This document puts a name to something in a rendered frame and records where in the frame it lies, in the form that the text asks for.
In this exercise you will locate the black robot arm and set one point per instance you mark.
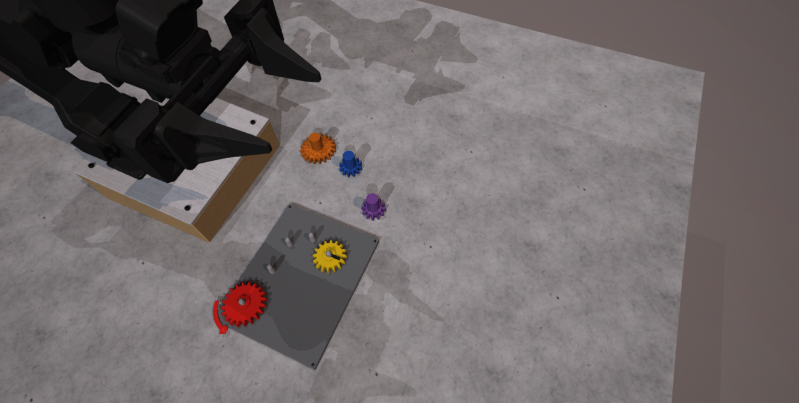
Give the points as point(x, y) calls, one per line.
point(40, 38)

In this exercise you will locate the purple gear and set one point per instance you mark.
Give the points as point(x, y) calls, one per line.
point(373, 207)

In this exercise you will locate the yellow gear with black stripe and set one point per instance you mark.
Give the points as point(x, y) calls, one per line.
point(334, 260)

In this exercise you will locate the red curved arrow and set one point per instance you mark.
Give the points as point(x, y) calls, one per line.
point(223, 329)

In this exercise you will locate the blue gear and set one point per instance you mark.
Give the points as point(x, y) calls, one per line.
point(350, 165)

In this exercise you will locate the orange gear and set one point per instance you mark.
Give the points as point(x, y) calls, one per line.
point(317, 148)

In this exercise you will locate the red gear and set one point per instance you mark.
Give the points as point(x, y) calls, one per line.
point(252, 294)

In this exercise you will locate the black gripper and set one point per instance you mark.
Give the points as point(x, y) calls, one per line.
point(164, 140)

